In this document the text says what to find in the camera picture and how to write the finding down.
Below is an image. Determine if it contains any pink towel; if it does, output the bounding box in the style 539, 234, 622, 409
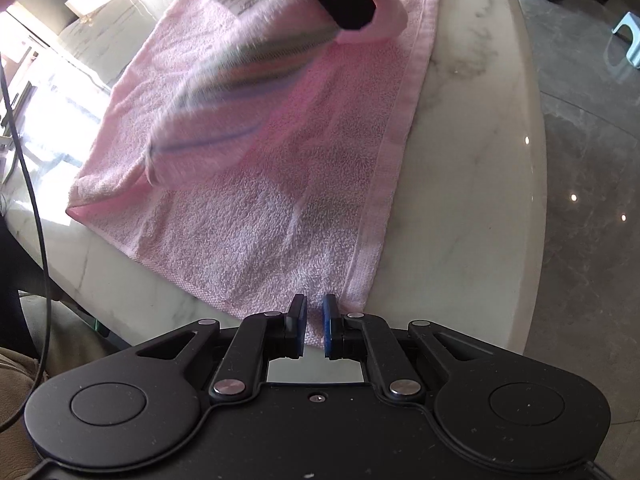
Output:
66, 0, 443, 349

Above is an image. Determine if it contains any light blue plastic stool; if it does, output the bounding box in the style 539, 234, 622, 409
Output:
603, 10, 640, 69

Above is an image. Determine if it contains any person's beige trouser leg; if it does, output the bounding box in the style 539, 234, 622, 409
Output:
0, 344, 53, 480

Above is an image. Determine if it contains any white box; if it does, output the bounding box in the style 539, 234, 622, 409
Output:
65, 0, 132, 22

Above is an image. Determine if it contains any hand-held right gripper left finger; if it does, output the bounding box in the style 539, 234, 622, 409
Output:
136, 294, 308, 406

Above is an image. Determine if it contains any black cable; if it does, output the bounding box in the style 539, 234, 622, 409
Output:
0, 55, 53, 433

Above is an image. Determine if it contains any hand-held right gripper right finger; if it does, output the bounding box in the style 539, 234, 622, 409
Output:
323, 294, 495, 406

